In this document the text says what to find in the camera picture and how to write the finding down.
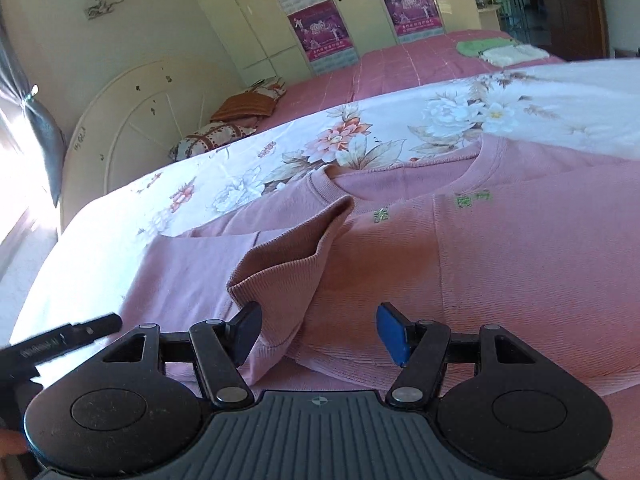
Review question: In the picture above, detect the orange striped pillow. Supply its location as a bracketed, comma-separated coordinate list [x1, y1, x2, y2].
[210, 92, 278, 122]

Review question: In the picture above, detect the person's left hand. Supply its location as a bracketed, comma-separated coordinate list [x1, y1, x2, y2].
[0, 429, 28, 457]

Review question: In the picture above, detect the white floral blanket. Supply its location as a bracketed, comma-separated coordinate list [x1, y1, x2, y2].
[10, 57, 640, 351]

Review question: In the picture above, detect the green folded cloth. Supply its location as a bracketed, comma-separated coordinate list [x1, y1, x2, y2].
[456, 36, 513, 58]

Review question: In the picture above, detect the white red patterned pillow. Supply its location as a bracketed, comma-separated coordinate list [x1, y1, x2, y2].
[242, 79, 288, 111]
[167, 120, 258, 162]

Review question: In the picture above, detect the pink checked bedspread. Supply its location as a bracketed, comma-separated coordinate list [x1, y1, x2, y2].
[257, 29, 568, 131]

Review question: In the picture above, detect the white folded cloth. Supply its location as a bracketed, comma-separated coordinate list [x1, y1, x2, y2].
[481, 44, 548, 67]

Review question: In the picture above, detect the glass balcony door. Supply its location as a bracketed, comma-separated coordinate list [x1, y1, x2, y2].
[482, 0, 551, 43]

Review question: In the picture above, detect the dark curtain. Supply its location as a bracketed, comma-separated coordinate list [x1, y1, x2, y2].
[0, 10, 68, 208]

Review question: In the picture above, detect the brown wooden door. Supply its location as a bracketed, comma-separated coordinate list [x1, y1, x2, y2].
[532, 0, 611, 58]

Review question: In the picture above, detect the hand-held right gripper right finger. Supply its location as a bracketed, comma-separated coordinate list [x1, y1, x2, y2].
[376, 302, 543, 408]

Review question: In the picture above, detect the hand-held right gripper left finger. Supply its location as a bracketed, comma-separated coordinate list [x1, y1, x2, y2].
[100, 301, 264, 409]

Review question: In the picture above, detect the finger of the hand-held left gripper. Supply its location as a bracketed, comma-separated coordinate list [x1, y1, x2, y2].
[0, 312, 124, 362]

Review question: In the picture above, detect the pink knit sweater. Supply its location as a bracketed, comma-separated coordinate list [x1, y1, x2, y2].
[117, 135, 640, 396]

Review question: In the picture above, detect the cream round headboard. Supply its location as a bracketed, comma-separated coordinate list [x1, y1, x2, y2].
[60, 58, 236, 233]

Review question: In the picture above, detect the cream wardrobe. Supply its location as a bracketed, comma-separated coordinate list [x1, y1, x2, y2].
[175, 0, 483, 91]

